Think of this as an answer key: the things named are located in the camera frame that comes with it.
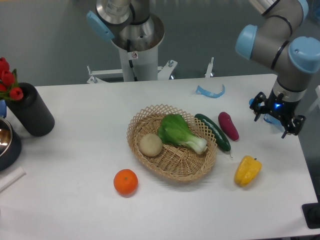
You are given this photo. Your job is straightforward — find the yellow bell pepper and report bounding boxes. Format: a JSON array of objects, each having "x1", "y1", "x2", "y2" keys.
[{"x1": 234, "y1": 155, "x2": 262, "y2": 187}]

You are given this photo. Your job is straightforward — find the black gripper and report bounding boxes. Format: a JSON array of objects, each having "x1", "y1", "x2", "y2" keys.
[{"x1": 249, "y1": 90, "x2": 306, "y2": 139}]

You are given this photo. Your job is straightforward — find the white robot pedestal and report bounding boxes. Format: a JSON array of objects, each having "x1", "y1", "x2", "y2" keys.
[{"x1": 112, "y1": 13, "x2": 165, "y2": 82}]

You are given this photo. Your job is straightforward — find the metal bowl dark rim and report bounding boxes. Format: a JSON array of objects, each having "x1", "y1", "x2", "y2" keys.
[{"x1": 0, "y1": 117, "x2": 22, "y2": 171}]

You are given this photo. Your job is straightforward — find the blue object left edge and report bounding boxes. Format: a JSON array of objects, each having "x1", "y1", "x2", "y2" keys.
[{"x1": 0, "y1": 100, "x2": 7, "y2": 119}]

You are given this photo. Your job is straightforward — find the orange tangerine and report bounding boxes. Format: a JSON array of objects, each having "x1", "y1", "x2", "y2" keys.
[{"x1": 113, "y1": 169, "x2": 139, "y2": 195}]

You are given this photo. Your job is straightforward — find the purple sweet potato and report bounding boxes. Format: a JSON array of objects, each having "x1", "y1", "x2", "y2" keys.
[{"x1": 218, "y1": 112, "x2": 240, "y2": 141}]

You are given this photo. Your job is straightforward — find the beige potato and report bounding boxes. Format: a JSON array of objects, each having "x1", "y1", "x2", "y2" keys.
[{"x1": 138, "y1": 133, "x2": 163, "y2": 157}]

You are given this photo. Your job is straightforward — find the black cylindrical vase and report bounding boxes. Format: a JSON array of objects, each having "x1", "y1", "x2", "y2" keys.
[{"x1": 5, "y1": 82, "x2": 55, "y2": 137}]

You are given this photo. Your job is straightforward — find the white paper strip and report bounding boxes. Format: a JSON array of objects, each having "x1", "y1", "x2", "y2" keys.
[{"x1": 0, "y1": 167, "x2": 26, "y2": 192}]

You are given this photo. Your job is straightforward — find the white metal base frame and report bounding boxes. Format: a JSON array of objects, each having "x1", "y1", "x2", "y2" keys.
[{"x1": 86, "y1": 57, "x2": 215, "y2": 84}]

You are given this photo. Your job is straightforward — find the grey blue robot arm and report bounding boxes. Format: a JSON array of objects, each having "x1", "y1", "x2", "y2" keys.
[{"x1": 86, "y1": 0, "x2": 320, "y2": 135}]

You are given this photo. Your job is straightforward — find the black device at edge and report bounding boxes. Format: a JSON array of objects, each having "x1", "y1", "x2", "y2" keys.
[{"x1": 301, "y1": 202, "x2": 320, "y2": 229}]

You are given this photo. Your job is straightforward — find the green bok choy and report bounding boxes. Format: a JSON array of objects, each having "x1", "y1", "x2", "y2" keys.
[{"x1": 157, "y1": 114, "x2": 207, "y2": 154}]

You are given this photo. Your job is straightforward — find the green cucumber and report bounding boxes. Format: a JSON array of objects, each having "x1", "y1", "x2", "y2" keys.
[{"x1": 195, "y1": 113, "x2": 232, "y2": 158}]

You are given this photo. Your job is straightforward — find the woven wicker basket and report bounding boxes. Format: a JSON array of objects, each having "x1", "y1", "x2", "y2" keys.
[{"x1": 127, "y1": 104, "x2": 218, "y2": 182}]

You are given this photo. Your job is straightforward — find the crumpled blue tape strip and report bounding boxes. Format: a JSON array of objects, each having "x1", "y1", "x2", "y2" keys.
[{"x1": 263, "y1": 114, "x2": 283, "y2": 127}]

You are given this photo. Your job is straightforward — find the red tulip flowers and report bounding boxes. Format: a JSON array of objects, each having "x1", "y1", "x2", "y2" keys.
[{"x1": 0, "y1": 57, "x2": 24, "y2": 101}]

